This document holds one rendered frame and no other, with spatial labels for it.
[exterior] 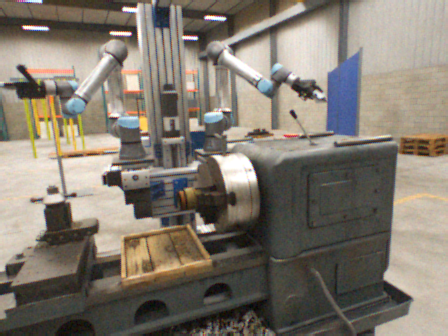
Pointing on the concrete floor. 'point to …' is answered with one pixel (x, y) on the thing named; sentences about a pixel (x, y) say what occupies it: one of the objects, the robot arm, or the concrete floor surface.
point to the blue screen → (344, 97)
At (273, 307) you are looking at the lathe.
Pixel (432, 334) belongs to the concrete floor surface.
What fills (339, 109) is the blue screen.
